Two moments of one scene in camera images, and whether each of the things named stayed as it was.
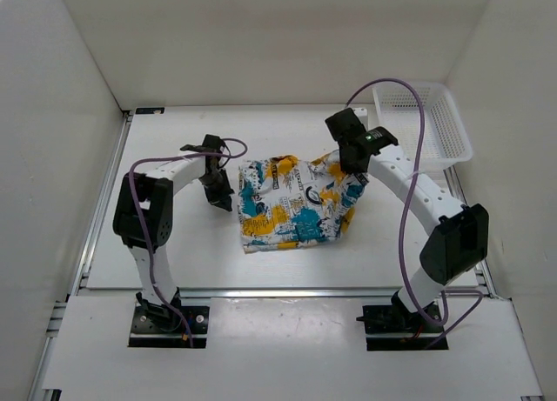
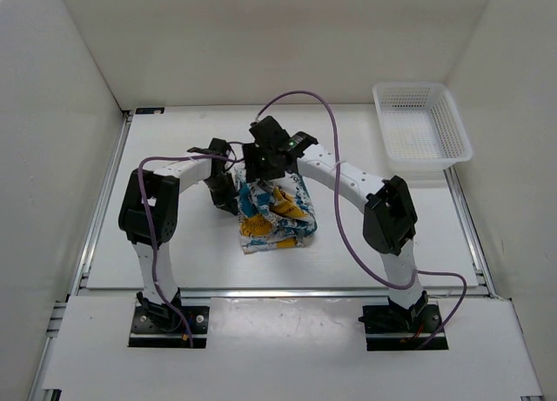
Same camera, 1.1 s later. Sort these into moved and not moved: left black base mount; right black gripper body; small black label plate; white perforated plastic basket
Moved: right black gripper body
Not moved: left black base mount; white perforated plastic basket; small black label plate
